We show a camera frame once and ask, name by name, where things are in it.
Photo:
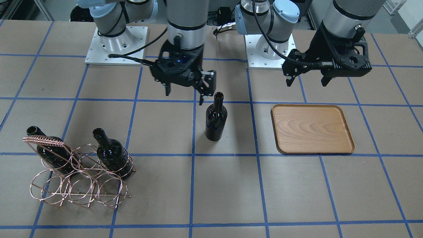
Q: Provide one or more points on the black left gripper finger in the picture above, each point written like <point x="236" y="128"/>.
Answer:
<point x="325" y="80"/>
<point x="290" y="79"/>

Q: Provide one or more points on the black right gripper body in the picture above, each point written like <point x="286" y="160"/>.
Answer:
<point x="197" y="64"/>

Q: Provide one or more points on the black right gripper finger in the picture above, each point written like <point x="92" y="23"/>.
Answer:
<point x="206" y="87"/>
<point x="167" y="87"/>

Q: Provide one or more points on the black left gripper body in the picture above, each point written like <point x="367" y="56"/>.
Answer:
<point x="313" y="50"/>

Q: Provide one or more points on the dark wine bottle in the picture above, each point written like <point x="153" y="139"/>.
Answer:
<point x="57" y="158"/>
<point x="216" y="116"/>
<point x="112" y="154"/>

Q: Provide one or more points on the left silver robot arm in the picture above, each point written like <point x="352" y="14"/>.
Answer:
<point x="275" y="21"/>

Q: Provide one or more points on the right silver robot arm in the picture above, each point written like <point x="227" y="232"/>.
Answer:
<point x="186" y="21"/>

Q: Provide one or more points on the wooden tray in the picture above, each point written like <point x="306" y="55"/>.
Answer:
<point x="311" y="129"/>

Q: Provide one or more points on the dark wine bottle in basket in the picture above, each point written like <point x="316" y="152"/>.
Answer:
<point x="112" y="154"/>

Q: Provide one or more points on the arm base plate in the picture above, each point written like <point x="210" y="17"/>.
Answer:
<point x="133" y="38"/>
<point x="260" y="55"/>

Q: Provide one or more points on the copper wire bottle basket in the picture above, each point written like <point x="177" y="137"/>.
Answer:
<point x="88" y="183"/>

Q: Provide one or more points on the dark wine bottle under handle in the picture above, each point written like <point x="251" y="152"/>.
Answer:
<point x="57" y="158"/>

